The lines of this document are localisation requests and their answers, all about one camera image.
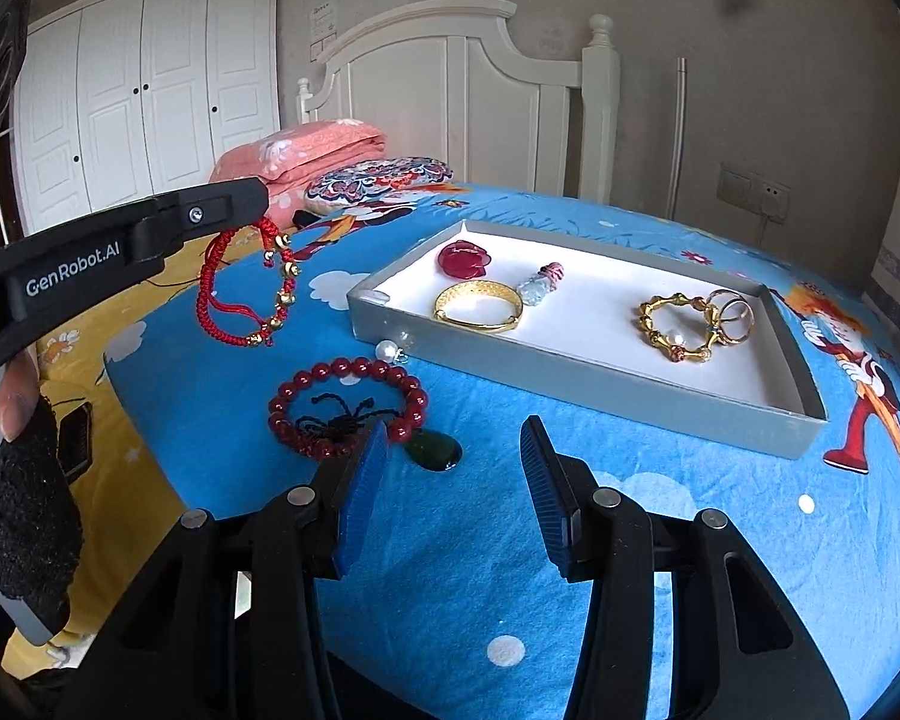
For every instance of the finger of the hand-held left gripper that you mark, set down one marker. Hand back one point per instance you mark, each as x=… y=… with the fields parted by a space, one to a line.
x=210 y=211

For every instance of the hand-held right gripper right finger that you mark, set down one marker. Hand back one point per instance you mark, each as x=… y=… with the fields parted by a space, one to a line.
x=547 y=495

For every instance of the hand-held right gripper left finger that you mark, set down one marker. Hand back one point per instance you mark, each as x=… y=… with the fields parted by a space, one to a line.
x=360 y=495

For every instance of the green jade pendant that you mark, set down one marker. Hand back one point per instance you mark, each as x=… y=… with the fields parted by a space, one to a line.
x=429 y=454

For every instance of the grey cardboard box tray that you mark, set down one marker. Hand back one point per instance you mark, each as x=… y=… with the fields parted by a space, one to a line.
x=592 y=360

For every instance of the gold bangle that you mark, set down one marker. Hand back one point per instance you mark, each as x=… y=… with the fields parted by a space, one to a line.
x=480 y=324

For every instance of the white pearl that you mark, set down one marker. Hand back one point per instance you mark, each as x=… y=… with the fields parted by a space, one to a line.
x=673 y=335

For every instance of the clear crystal bottle pendant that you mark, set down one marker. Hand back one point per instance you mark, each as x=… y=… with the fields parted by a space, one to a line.
x=536 y=287

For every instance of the red glass pendant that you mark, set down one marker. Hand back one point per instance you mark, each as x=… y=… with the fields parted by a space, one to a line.
x=465 y=257

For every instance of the person's left hand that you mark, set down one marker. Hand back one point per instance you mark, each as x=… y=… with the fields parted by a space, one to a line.
x=30 y=510

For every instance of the blue cartoon printed tablecloth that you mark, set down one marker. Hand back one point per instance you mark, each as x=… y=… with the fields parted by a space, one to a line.
x=457 y=540

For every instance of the folded pink floral quilt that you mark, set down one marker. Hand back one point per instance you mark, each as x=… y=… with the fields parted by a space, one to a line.
x=300 y=150

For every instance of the white wardrobe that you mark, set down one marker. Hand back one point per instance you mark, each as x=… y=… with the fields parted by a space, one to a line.
x=142 y=90

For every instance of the pearl earring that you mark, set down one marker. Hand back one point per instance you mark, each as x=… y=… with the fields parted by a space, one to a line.
x=386 y=350

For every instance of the black device on bed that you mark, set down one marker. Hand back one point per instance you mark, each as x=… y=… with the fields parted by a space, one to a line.
x=76 y=436

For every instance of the patterned pillow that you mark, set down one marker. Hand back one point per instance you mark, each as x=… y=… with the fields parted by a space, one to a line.
x=382 y=181

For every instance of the yellow floral bed sheet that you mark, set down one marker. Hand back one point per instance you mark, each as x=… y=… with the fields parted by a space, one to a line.
x=112 y=480

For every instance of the white bed headboard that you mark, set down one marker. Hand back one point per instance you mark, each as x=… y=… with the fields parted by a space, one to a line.
x=450 y=105

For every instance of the metal pole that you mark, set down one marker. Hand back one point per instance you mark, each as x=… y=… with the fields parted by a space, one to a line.
x=676 y=135

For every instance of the paper notices on wall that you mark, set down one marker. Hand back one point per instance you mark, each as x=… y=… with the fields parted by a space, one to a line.
x=322 y=30

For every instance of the wall light switch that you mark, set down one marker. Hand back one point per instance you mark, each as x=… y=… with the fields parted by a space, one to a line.
x=738 y=186

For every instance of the wall power socket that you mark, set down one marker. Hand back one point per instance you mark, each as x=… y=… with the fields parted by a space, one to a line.
x=772 y=199

